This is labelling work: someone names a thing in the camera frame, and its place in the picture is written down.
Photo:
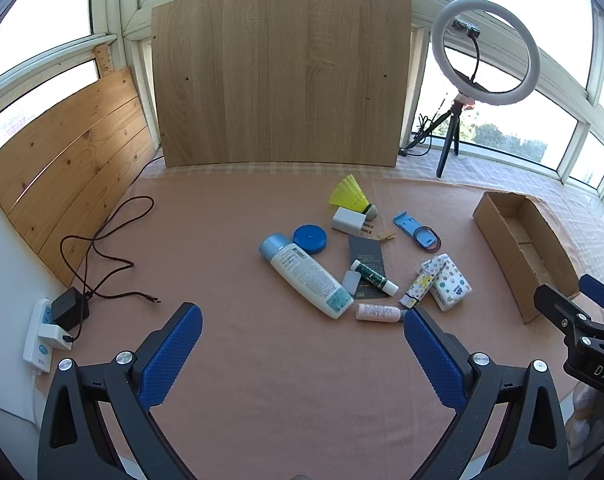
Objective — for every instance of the wooden clothespin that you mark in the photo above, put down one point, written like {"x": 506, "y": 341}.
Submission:
{"x": 386, "y": 237}

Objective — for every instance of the dark red rubber band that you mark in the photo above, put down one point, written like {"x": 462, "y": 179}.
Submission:
{"x": 414, "y": 236}

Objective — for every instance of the white charger plug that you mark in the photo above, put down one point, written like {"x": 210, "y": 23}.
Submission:
{"x": 347, "y": 220}

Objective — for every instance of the black power adapter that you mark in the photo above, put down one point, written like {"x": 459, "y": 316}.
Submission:
{"x": 69, "y": 307}

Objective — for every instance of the cardboard box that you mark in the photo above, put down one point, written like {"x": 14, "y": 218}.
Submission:
{"x": 502, "y": 260}

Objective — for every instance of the small black webcam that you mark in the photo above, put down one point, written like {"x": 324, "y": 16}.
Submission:
{"x": 467, "y": 27}

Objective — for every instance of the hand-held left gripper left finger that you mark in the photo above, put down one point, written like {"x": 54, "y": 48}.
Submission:
{"x": 172, "y": 355}

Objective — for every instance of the checkered cloth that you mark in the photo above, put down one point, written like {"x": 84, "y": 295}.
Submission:
{"x": 557, "y": 185}

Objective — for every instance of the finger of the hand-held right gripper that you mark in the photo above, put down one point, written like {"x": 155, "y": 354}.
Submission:
{"x": 557, "y": 302}
{"x": 599, "y": 290}

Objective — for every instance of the person's right hand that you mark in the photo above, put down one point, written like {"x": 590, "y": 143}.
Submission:
{"x": 584, "y": 415}

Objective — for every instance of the dark grey card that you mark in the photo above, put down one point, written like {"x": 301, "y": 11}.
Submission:
{"x": 367, "y": 252}

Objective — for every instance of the small pale plastic case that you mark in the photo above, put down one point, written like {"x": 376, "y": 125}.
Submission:
{"x": 353, "y": 282}

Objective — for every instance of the light oak wooden board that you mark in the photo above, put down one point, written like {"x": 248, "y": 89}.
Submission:
{"x": 282, "y": 75}

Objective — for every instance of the green lip balm tube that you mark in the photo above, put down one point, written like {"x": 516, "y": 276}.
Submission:
{"x": 372, "y": 275}

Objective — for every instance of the small pink bottle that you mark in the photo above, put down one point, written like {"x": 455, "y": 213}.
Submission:
{"x": 377, "y": 312}

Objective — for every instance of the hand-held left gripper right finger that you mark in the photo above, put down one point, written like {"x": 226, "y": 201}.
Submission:
{"x": 434, "y": 360}

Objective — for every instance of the white bottle with blue cap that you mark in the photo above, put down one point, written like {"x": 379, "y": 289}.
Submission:
{"x": 307, "y": 275}

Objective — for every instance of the blue plastic holder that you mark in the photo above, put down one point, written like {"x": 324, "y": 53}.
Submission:
{"x": 407, "y": 224}

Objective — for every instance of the white power strip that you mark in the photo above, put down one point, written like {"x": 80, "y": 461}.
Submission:
{"x": 34, "y": 340}

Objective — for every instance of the white patterned tissue pack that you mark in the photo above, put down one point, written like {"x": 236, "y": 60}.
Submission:
{"x": 449, "y": 280}

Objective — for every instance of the blue round tape measure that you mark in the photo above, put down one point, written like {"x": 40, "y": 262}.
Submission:
{"x": 309, "y": 237}

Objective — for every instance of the pine plank panel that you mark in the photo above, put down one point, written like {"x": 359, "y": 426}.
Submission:
{"x": 72, "y": 170}

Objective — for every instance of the yellow plastic shuttlecock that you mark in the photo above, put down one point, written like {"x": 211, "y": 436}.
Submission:
{"x": 349, "y": 192}

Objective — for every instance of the black tripod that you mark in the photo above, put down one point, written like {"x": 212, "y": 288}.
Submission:
{"x": 447, "y": 150}

